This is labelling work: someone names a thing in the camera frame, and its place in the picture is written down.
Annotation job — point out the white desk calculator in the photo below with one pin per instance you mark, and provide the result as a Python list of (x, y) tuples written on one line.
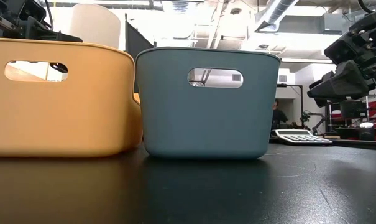
[(301, 137)]

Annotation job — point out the white shade wooden lamp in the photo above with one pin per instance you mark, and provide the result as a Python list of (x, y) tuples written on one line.
[(97, 25)]

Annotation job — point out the yellow plastic bin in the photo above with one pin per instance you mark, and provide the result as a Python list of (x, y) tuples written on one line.
[(66, 109)]

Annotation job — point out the black stand frame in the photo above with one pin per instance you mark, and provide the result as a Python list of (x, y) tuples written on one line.
[(300, 96)]

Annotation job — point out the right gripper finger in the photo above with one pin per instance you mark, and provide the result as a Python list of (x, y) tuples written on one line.
[(343, 82), (323, 77)]

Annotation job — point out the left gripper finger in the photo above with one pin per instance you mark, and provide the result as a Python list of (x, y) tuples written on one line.
[(66, 38)]

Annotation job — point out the black monitor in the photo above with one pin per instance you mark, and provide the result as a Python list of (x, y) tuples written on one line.
[(352, 109)]

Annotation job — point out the blue plastic bin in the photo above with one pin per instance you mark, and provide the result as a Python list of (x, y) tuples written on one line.
[(206, 121)]

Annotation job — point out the person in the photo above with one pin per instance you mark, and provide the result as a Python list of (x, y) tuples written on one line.
[(277, 116)]

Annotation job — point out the black partition panel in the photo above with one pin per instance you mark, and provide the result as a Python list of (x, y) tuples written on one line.
[(138, 40)]

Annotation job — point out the black round speaker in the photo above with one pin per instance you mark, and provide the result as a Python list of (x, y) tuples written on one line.
[(366, 130)]

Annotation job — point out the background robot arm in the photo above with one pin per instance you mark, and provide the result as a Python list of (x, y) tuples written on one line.
[(315, 121)]

